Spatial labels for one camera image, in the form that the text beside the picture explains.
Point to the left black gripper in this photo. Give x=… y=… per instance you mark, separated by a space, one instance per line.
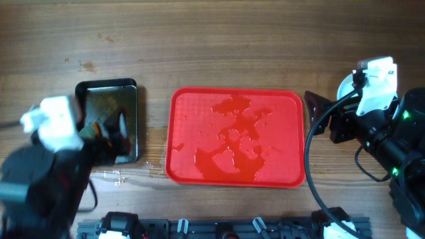
x=100 y=143

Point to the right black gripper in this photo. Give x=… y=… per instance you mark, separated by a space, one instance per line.
x=338 y=123

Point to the orange green scrub sponge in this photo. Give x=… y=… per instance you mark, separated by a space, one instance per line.
x=90 y=131

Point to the light blue plate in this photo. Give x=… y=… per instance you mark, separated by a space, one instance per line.
x=345 y=87

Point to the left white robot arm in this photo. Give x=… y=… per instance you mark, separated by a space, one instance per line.
x=41 y=190

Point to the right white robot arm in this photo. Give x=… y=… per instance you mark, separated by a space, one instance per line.
x=394 y=136

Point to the red plastic tray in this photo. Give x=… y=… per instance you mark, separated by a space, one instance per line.
x=236 y=137

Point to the black water basin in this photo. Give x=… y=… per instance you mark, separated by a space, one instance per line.
x=102 y=98

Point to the black mounting rail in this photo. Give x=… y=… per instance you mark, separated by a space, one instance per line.
x=126 y=225

